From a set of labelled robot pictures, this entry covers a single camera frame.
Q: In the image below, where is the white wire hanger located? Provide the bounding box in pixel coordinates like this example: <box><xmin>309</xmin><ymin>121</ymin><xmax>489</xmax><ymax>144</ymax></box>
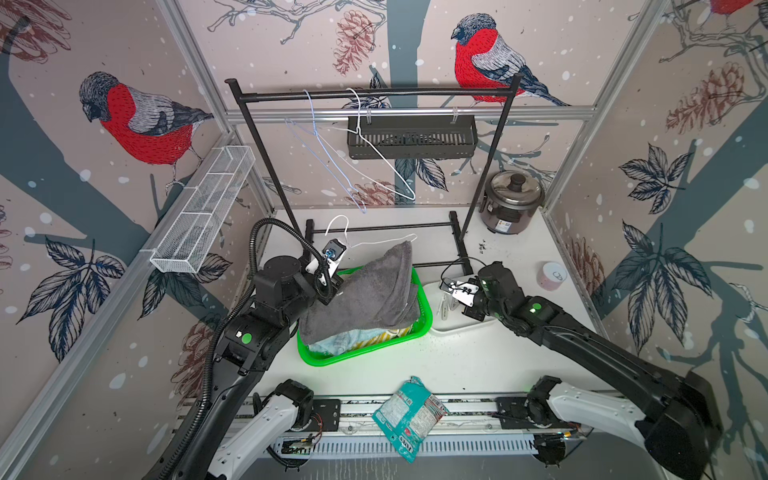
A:
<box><xmin>323</xmin><ymin>214</ymin><xmax>419</xmax><ymax>250</ymax></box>
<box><xmin>335</xmin><ymin>87</ymin><xmax>416</xmax><ymax>201</ymax></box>

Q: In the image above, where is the white wire hanger front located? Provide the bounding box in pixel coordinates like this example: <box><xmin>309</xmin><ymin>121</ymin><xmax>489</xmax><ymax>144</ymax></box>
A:
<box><xmin>335</xmin><ymin>87</ymin><xmax>416</xmax><ymax>201</ymax></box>

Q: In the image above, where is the green plastic basket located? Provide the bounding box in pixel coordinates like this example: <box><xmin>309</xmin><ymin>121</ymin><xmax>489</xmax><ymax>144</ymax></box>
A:
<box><xmin>296</xmin><ymin>268</ymin><xmax>433</xmax><ymax>367</ymax></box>

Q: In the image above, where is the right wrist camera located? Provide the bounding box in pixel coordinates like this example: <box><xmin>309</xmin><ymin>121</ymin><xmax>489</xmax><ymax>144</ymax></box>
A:
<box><xmin>440</xmin><ymin>279</ymin><xmax>480</xmax><ymax>307</ymax></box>

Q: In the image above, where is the black clothes rack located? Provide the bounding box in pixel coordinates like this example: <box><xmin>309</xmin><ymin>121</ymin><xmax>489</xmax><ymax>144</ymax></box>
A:
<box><xmin>225</xmin><ymin>73</ymin><xmax>522</xmax><ymax>275</ymax></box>

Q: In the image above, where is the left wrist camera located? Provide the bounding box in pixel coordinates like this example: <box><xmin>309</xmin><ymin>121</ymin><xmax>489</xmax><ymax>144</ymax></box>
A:
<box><xmin>305</xmin><ymin>239</ymin><xmax>347</xmax><ymax>277</ymax></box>

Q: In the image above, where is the teal snack packet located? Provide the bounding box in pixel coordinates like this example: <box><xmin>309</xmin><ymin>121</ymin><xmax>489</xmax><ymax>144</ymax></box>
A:
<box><xmin>373</xmin><ymin>376</ymin><xmax>449</xmax><ymax>463</ymax></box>

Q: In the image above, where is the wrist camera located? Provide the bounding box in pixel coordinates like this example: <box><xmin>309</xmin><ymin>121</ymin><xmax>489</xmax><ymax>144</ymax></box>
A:
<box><xmin>305</xmin><ymin>239</ymin><xmax>347</xmax><ymax>277</ymax></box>
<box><xmin>440</xmin><ymin>279</ymin><xmax>480</xmax><ymax>307</ymax></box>

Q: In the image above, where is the black perforated wall basket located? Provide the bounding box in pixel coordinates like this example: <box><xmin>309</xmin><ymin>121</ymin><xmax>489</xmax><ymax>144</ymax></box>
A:
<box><xmin>347</xmin><ymin>115</ymin><xmax>478</xmax><ymax>160</ymax></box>

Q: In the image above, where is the pink cup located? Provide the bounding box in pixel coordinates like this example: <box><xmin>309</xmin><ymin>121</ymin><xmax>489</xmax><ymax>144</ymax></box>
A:
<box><xmin>537</xmin><ymin>261</ymin><xmax>569</xmax><ymax>291</ymax></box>

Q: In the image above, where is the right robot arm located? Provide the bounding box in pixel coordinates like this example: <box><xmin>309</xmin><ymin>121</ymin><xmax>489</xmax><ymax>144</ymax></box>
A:
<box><xmin>446</xmin><ymin>261</ymin><xmax>723</xmax><ymax>479</ymax></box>

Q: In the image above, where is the white wire mesh shelf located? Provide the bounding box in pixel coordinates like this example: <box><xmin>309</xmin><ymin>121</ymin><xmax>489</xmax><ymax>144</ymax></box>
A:
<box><xmin>150</xmin><ymin>145</ymin><xmax>255</xmax><ymax>274</ymax></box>

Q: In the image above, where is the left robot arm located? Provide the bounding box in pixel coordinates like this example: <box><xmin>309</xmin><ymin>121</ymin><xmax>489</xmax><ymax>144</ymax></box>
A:
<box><xmin>146</xmin><ymin>254</ymin><xmax>342</xmax><ymax>479</ymax></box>

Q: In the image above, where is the white plastic tray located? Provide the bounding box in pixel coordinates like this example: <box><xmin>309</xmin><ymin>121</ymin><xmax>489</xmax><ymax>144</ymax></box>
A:
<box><xmin>424</xmin><ymin>280</ymin><xmax>494</xmax><ymax>335</ymax></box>

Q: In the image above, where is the light blue wire hanger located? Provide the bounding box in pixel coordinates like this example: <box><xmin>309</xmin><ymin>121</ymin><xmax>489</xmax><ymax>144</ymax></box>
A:
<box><xmin>284</xmin><ymin>89</ymin><xmax>368</xmax><ymax>214</ymax></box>

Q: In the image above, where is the dark grey towel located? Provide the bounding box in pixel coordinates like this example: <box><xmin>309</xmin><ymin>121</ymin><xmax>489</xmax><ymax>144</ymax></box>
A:
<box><xmin>299</xmin><ymin>242</ymin><xmax>420</xmax><ymax>346</ymax></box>

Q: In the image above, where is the silver rice cooker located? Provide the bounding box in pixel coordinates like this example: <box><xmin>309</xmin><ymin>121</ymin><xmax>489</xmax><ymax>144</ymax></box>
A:
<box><xmin>480</xmin><ymin>169</ymin><xmax>545</xmax><ymax>235</ymax></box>

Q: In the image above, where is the light blue towel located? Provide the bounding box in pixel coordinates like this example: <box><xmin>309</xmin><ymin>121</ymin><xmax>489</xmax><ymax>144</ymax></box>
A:
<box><xmin>308</xmin><ymin>329</ymin><xmax>399</xmax><ymax>357</ymax></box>

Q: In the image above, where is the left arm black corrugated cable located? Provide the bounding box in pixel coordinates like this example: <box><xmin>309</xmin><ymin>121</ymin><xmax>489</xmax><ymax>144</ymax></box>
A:
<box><xmin>149</xmin><ymin>217</ymin><xmax>325</xmax><ymax>480</ymax></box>

